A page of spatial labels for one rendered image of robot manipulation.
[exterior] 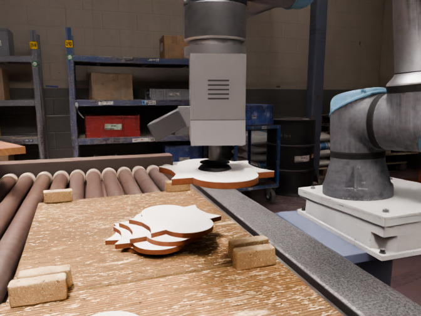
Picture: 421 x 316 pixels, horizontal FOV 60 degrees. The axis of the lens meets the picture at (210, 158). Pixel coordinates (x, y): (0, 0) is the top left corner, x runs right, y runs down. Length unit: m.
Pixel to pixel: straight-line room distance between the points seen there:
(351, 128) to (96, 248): 0.55
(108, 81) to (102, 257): 4.18
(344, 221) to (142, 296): 0.49
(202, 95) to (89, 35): 4.93
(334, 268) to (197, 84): 0.34
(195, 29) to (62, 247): 0.38
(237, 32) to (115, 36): 4.92
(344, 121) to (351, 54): 5.93
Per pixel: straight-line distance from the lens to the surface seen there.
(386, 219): 0.73
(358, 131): 0.82
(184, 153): 4.85
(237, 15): 0.44
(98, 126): 4.63
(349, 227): 0.81
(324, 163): 5.44
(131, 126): 4.65
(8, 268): 0.65
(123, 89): 4.72
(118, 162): 1.31
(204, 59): 0.42
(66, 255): 0.59
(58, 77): 5.29
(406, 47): 0.77
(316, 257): 0.62
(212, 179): 0.41
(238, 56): 0.42
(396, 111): 0.77
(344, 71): 6.65
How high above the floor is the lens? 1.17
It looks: 10 degrees down
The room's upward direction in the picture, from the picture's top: straight up
